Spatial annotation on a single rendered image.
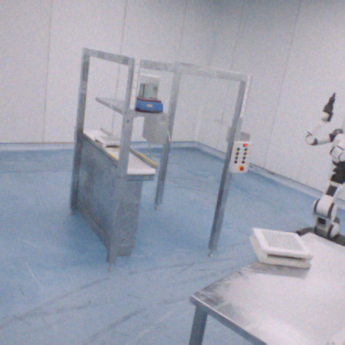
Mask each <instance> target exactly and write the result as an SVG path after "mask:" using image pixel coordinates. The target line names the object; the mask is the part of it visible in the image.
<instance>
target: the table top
mask: <svg viewBox="0 0 345 345"><path fill-rule="evenodd" d="M300 238H301V240H302V241H303V242H304V243H305V245H306V247H307V248H308V249H309V250H310V251H311V253H312V254H313V258H312V259H311V262H310V263H311V264H312V265H311V268H310V269H306V268H300V267H294V266H282V265H276V264H270V263H260V262H259V259H258V260H255V261H253V262H251V263H250V264H249V265H247V266H245V267H243V268H241V269H239V270H237V271H236V272H234V273H231V274H230V275H228V276H225V277H223V278H222V279H221V280H217V281H216V282H214V283H212V284H210V285H208V286H206V287H204V288H202V289H201V290H199V291H197V292H195V293H193V294H191V295H190V298H189V302H190V303H191V304H192V305H193V306H195V307H197V308H198V309H200V310H202V311H204V312H205V313H207V314H209V315H210V316H211V317H213V318H215V319H216V320H218V321H219V322H220V323H221V324H223V325H224V326H226V327H228V328H230V329H231V330H232V331H234V332H235V333H237V334H239V335H240V336H241V337H243V338H244V339H246V340H248V341H250V342H251V343H253V344H254V345H326V343H327V342H328V341H329V340H330V339H331V338H332V337H333V336H334V335H335V334H336V333H337V332H338V331H339V330H340V329H341V328H342V327H343V325H344V324H345V247H343V246H341V245H339V244H336V243H334V242H331V241H329V240H327V239H324V238H322V237H320V236H317V235H314V234H312V233H307V234H305V235H303V236H301V237H300Z"/></svg>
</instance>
